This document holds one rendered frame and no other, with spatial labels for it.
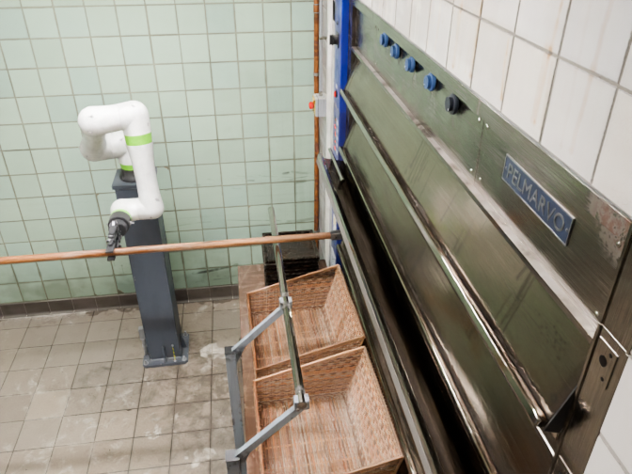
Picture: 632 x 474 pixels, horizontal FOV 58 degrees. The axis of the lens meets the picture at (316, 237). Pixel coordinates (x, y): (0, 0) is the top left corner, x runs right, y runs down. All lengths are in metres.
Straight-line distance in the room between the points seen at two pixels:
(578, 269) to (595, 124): 0.23
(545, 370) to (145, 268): 2.52
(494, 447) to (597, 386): 0.40
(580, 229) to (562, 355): 0.21
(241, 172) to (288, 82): 0.63
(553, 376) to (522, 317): 0.13
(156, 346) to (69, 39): 1.78
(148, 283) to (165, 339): 0.41
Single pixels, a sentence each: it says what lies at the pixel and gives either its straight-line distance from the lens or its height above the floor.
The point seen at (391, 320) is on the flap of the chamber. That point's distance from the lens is 1.65.
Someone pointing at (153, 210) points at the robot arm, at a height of 1.22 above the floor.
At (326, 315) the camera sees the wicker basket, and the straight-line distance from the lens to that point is 2.95.
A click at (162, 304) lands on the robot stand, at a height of 0.44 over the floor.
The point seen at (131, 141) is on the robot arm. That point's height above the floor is 1.53.
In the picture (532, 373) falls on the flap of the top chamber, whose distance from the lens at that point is 1.08.
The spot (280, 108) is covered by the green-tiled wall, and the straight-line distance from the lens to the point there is 3.46.
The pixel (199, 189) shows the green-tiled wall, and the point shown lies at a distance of 3.65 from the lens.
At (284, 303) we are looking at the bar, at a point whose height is 1.17.
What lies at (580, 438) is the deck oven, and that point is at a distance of 1.02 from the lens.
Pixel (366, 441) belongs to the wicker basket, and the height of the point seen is 0.65.
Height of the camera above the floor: 2.46
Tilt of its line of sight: 32 degrees down
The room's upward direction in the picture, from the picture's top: straight up
